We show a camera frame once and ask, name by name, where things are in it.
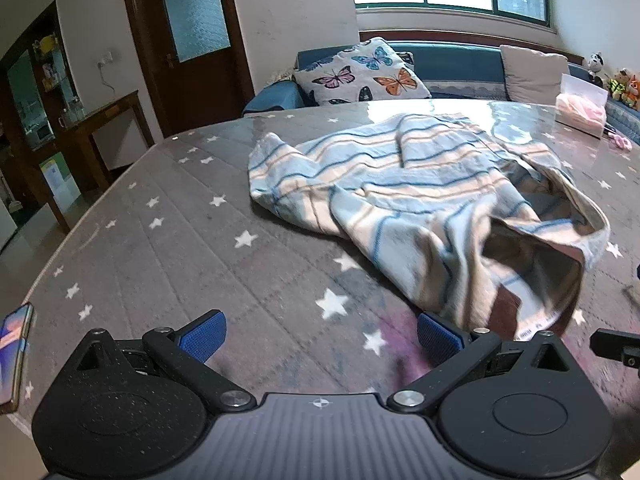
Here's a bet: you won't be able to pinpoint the yellow green plush toy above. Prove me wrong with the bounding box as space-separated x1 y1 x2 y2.
605 69 632 102

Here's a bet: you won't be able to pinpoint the black smartphone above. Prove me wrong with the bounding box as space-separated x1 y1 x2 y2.
0 302 37 415

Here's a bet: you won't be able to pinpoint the dark wooden glass door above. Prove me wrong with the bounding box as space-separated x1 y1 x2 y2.
118 0 256 138

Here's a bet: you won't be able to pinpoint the white microwave oven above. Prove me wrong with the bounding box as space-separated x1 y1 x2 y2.
22 122 55 148

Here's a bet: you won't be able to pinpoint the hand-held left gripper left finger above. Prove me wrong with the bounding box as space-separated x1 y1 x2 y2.
70 310 257 412

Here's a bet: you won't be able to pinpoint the dark wooden shelf cabinet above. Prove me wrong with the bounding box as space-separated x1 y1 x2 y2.
0 0 83 233

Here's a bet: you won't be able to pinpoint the blue sofa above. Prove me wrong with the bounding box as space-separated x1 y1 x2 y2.
242 40 640 146

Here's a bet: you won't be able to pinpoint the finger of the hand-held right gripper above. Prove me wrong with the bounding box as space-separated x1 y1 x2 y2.
590 329 640 367

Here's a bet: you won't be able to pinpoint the butterfly print cushion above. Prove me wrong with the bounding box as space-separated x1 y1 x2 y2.
292 36 432 107

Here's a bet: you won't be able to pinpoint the crumpled beige cloth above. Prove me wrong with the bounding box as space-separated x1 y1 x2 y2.
265 67 297 89

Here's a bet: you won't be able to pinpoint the panda plush toy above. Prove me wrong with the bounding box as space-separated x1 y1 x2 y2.
585 52 606 86

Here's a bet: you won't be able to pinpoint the clear box with pink contents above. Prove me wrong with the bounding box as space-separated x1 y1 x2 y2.
556 73 608 138

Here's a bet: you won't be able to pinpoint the grey star-print table cover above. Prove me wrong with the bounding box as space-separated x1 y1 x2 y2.
10 100 640 480

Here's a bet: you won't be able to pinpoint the orange plush toy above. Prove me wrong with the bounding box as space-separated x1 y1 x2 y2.
622 75 640 111

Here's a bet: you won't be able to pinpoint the plain beige cushion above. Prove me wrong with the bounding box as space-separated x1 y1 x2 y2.
500 44 571 106

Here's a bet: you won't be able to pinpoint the blue beige striped garment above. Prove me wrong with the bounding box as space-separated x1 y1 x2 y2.
248 113 612 342

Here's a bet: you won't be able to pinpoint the wall socket with cable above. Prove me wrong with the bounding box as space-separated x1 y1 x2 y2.
96 52 117 96

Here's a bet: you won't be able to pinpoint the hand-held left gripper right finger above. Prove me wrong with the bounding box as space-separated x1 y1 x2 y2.
386 312 583 413

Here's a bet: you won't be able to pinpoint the glass jars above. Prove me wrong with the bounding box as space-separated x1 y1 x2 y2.
57 97 85 127

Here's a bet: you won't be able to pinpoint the dark wooden side table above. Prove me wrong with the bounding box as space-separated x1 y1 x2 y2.
62 90 156 193

